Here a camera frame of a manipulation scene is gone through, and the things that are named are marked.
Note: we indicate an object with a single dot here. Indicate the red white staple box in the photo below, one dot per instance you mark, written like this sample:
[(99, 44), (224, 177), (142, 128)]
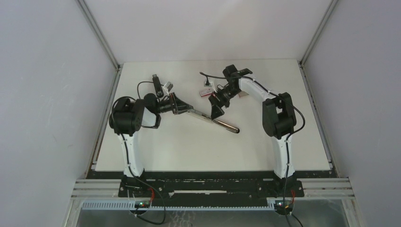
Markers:
[(206, 92)]

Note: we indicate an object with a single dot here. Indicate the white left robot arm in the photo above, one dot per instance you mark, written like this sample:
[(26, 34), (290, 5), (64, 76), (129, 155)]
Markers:
[(129, 115)]

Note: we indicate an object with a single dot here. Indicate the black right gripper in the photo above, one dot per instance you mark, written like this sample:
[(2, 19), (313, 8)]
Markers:
[(216, 109)]

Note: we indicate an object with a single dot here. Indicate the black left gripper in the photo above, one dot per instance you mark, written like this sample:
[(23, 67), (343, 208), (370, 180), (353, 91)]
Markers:
[(179, 107)]

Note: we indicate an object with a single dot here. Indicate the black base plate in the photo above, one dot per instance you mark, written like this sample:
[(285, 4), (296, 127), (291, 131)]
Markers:
[(210, 189)]

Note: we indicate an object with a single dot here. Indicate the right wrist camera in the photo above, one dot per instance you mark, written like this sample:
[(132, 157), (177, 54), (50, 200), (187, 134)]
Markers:
[(209, 83)]

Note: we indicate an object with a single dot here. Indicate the staple box inner tray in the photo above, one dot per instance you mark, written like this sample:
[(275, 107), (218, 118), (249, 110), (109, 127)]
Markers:
[(242, 94)]

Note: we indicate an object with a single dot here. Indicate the aluminium frame rail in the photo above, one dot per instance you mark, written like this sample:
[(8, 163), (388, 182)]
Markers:
[(106, 102)]

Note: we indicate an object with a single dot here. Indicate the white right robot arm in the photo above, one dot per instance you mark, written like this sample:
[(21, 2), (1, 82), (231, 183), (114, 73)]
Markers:
[(278, 113)]

